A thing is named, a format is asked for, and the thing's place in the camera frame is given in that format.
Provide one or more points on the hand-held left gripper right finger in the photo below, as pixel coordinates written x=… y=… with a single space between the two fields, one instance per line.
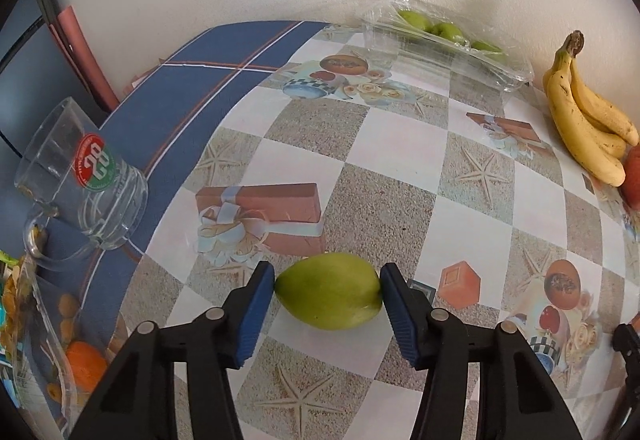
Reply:
x=397 y=315

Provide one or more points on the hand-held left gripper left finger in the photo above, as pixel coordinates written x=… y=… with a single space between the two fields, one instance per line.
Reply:
x=255 y=315

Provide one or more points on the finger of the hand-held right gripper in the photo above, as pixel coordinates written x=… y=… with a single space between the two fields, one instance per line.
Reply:
x=627 y=350

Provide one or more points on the green jujube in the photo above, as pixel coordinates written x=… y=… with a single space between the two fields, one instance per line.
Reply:
x=447 y=30
x=487 y=46
x=415 y=19
x=330 y=290

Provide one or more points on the heap of small yellow fruits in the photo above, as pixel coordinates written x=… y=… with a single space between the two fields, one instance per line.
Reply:
x=10 y=310

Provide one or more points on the red apple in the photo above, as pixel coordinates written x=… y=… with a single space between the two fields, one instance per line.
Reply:
x=632 y=175

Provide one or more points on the orange mandarin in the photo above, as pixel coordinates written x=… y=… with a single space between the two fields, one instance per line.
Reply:
x=85 y=365

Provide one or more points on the clear plastic box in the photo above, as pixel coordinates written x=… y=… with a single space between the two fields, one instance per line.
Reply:
x=45 y=320

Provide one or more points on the glass mug with round logo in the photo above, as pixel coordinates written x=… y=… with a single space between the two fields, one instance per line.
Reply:
x=85 y=180

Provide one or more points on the yellow banana bunch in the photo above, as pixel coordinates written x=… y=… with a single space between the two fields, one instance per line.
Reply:
x=580 y=130

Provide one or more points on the blue striped tablecloth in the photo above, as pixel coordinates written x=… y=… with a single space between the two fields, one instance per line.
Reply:
x=175 y=95

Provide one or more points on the clear plastic clamshell container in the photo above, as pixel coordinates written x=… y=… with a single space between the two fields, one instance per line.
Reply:
x=480 y=70

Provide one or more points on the pink roll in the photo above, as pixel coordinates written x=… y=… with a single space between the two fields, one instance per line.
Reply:
x=75 y=45

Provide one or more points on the dark panel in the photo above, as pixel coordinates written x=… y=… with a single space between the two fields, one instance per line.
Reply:
x=25 y=50

